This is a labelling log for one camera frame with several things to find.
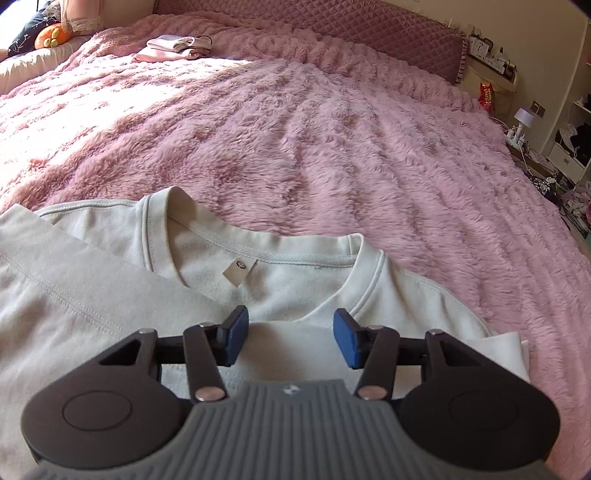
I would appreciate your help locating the white table lamp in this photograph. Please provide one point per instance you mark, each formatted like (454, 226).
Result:
(524, 116)

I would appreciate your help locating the pink quilted headboard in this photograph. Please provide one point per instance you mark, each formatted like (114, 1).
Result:
(369, 32)

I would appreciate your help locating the folded pink clothes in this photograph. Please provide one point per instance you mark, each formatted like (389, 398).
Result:
(171, 46)

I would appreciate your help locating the white power strip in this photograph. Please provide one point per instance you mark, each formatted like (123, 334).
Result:
(515, 137)

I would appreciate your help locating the orange plush toy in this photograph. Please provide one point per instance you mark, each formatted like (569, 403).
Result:
(51, 36)

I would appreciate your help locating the pink fluffy blanket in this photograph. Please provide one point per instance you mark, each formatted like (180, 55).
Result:
(323, 161)

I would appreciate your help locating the pink lace curtain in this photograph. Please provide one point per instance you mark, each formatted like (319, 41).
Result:
(78, 14)

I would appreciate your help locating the white open wardrobe shelf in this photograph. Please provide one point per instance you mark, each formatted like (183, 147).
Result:
(575, 138)

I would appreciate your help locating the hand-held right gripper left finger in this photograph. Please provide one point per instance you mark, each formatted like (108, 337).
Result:
(236, 337)

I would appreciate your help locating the small cluttered shelf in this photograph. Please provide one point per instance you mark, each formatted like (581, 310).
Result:
(491, 55)

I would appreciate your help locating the white printed sweatshirt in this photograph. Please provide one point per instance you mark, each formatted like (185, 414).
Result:
(295, 277)

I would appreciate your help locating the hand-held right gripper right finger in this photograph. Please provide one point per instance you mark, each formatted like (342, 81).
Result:
(346, 339)

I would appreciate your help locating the dark blue pillow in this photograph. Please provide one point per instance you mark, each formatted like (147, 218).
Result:
(25, 27)

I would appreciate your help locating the cream bed sheet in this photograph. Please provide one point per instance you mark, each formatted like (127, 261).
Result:
(32, 69)

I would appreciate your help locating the red snack bag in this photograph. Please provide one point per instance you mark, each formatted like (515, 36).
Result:
(487, 98)

